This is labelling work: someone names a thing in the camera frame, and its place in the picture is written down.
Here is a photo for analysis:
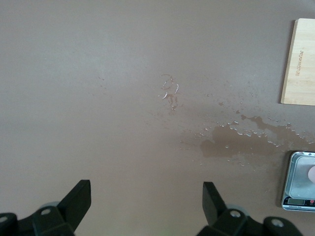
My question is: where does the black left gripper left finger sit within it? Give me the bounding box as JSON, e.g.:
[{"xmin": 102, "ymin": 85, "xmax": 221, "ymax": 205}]
[{"xmin": 0, "ymin": 179, "xmax": 92, "ymax": 236}]

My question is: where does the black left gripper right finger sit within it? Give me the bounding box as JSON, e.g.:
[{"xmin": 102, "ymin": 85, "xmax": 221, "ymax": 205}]
[{"xmin": 198, "ymin": 181, "xmax": 302, "ymax": 236}]

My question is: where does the silver digital kitchen scale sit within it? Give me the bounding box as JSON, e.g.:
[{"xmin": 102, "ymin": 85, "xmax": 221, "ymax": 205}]
[{"xmin": 281, "ymin": 150, "xmax": 315, "ymax": 211}]

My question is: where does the brown table cover mat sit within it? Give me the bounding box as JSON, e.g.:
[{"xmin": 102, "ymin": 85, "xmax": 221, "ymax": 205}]
[{"xmin": 0, "ymin": 0, "xmax": 315, "ymax": 236}]

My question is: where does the bamboo cutting board metal handle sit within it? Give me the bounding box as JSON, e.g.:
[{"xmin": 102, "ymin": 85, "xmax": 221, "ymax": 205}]
[{"xmin": 280, "ymin": 18, "xmax": 315, "ymax": 107}]

